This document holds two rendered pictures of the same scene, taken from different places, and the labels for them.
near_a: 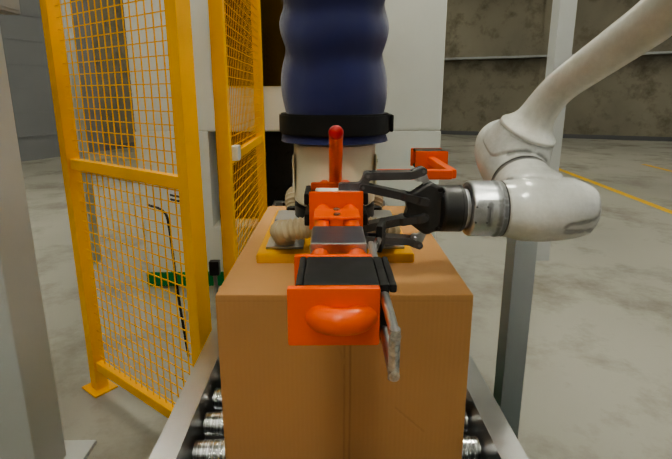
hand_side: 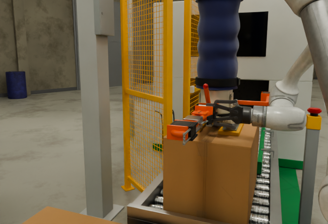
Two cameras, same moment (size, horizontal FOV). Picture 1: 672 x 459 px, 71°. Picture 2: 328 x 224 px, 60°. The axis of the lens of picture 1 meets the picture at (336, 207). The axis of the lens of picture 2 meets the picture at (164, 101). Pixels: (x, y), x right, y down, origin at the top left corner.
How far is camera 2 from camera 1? 0.60 m
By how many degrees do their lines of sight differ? 22
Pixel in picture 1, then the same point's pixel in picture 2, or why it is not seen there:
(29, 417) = (102, 187)
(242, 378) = (170, 167)
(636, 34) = (305, 57)
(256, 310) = (175, 144)
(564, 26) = not seen: outside the picture
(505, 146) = (275, 93)
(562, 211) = (286, 119)
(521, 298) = (310, 166)
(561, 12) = not seen: outside the picture
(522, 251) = (310, 143)
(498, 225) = (261, 122)
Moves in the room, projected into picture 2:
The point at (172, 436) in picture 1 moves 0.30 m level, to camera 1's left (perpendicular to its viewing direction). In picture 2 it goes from (148, 190) to (102, 181)
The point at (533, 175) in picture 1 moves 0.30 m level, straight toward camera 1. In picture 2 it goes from (278, 105) to (241, 116)
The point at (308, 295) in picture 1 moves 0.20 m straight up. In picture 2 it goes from (171, 127) to (171, 66)
